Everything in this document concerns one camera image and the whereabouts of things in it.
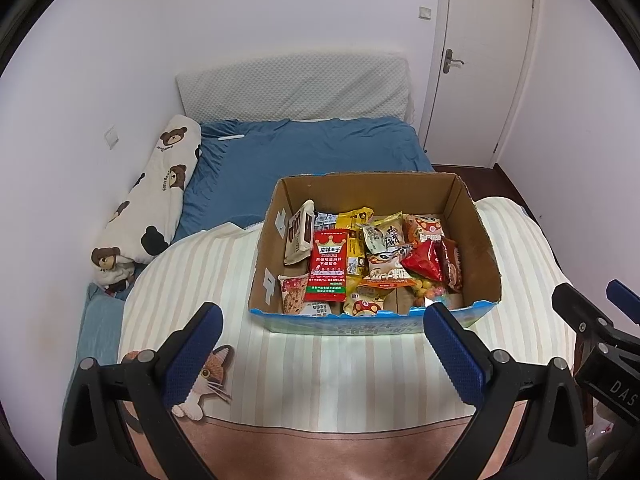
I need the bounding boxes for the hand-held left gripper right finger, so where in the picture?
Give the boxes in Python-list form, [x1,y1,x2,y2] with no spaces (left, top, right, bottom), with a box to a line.
[422,302,588,480]

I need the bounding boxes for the light blue plush blanket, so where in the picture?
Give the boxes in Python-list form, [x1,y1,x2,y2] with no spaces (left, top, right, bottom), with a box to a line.
[65,282,126,401]

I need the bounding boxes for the red snack packet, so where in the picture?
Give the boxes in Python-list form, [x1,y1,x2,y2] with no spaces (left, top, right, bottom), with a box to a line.
[400,239,443,283]

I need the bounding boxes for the white cookie packet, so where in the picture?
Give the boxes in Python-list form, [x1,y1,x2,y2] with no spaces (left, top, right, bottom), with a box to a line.
[277,273,311,316]

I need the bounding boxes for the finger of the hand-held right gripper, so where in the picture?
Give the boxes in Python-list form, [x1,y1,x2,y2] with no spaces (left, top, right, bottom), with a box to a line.
[605,279,640,325]
[551,283,618,343]

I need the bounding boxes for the yellow biscuit packet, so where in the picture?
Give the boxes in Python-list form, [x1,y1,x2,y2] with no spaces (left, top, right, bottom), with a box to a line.
[361,211,405,256]

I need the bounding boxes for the cat print blanket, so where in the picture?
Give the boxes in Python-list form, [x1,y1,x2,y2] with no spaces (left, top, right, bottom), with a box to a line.
[117,195,581,480]

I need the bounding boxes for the yellow black snack packet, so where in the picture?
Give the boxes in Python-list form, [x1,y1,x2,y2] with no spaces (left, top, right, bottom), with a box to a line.
[315,206,376,291]

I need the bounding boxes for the bear print pillow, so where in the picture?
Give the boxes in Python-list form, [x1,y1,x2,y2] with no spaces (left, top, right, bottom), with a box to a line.
[91,114,202,293]

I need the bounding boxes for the blue printed cardboard box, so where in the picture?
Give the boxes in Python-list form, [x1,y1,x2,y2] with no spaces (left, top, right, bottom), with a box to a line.
[248,172,502,336]

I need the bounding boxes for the white headboard cushion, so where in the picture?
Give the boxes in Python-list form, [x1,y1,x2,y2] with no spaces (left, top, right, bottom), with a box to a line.
[175,51,416,123]

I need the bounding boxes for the red spicy strip packet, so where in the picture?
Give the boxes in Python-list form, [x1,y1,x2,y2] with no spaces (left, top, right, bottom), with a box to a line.
[302,228,351,303]

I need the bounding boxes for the white wafer packet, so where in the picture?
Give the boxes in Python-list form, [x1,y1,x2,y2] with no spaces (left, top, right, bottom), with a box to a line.
[283,200,317,267]

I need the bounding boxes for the orange panda snack packet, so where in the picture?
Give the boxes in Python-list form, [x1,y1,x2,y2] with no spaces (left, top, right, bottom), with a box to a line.
[402,214,446,246]
[342,294,386,317]

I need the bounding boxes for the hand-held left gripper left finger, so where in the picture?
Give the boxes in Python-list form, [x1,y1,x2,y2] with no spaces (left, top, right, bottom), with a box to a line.
[57,301,224,480]

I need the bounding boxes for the white door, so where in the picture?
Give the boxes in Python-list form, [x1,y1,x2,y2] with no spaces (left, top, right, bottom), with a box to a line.
[417,0,543,166]

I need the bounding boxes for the yellow panda snack packet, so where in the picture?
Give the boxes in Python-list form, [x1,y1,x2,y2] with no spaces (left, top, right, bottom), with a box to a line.
[360,244,416,291]

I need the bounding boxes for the colourful candy bag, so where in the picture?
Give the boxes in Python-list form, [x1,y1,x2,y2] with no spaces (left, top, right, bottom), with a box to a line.
[410,280,451,307]

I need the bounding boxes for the brown snack packet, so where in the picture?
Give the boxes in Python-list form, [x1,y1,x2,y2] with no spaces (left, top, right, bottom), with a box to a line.
[440,237,463,293]

